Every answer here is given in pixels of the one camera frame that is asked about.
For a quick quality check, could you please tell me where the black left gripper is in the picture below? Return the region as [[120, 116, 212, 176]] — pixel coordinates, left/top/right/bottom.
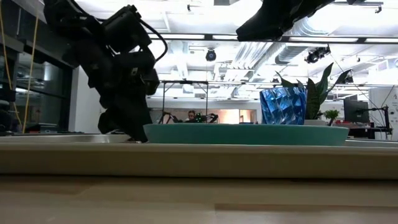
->
[[88, 50, 161, 144]]

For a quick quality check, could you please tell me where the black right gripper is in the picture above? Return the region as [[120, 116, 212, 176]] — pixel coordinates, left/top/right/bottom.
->
[[235, 0, 337, 42]]

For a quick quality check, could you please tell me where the blue faceted plastic cup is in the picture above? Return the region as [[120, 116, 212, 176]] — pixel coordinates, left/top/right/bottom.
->
[[259, 86, 308, 126]]

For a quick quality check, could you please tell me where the teal plate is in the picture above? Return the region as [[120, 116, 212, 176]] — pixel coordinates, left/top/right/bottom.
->
[[142, 123, 350, 147]]

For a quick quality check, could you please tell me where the black monitor on arm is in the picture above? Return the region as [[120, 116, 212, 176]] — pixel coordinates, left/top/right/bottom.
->
[[343, 98, 371, 124]]

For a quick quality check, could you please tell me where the beige plastic tray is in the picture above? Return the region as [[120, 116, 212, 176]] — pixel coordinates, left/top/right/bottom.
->
[[0, 133, 398, 180]]

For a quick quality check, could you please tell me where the ceiling light strip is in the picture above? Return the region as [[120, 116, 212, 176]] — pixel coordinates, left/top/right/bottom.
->
[[149, 32, 398, 44]]

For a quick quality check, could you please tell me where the snake plant in white pot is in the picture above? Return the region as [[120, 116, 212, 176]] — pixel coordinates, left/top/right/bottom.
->
[[275, 62, 353, 127]]

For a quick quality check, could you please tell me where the small plant in white pot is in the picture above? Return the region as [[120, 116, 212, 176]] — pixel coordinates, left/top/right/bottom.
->
[[323, 109, 341, 127]]

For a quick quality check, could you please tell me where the black metal frame stand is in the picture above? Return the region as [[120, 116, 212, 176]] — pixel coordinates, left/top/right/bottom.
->
[[160, 80, 210, 124]]

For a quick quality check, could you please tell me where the black left wrist camera cable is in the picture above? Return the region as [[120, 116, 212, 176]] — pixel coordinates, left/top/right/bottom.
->
[[138, 18, 169, 63]]

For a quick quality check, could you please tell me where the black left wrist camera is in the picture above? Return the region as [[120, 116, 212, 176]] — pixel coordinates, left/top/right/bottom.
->
[[101, 4, 154, 54]]

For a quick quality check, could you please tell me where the yellow hanging cable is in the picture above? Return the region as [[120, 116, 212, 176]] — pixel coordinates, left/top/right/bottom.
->
[[22, 15, 40, 134], [0, 0, 23, 127]]

